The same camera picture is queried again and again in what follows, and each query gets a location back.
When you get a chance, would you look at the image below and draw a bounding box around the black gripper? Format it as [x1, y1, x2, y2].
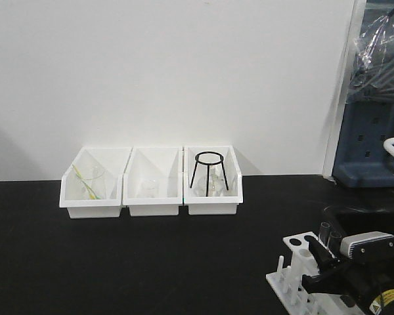
[301, 236, 381, 295]

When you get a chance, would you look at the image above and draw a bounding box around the clear glass test tube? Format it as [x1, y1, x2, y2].
[318, 222, 332, 247]

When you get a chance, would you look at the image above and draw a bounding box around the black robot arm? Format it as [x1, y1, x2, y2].
[301, 231, 394, 314]

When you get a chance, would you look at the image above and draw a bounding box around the white test tube rack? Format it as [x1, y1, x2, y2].
[265, 232, 362, 315]

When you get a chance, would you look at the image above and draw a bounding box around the black sink basin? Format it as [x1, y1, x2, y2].
[322, 205, 394, 237]

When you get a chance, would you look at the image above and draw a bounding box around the white right storage bin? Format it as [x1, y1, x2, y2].
[183, 145, 243, 215]

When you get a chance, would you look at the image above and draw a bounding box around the white storage bin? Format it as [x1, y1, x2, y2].
[122, 147, 183, 217]
[183, 145, 243, 215]
[59, 147, 132, 219]

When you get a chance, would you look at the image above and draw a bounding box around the glass flask in bin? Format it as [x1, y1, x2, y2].
[193, 162, 229, 197]

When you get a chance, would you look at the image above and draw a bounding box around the white middle storage bin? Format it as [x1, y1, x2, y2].
[122, 147, 183, 217]

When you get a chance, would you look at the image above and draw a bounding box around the small glass beaker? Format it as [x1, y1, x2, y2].
[137, 179, 159, 198]

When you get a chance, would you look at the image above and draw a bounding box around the clear plastic bag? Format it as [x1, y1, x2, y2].
[349, 1, 394, 103]

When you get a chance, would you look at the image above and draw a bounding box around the white left storage bin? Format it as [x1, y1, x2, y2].
[59, 147, 132, 219]

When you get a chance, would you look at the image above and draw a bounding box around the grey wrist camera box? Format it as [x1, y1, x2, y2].
[339, 231, 394, 264]

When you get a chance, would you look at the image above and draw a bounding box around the black wire tripod stand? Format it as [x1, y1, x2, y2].
[189, 151, 229, 197]

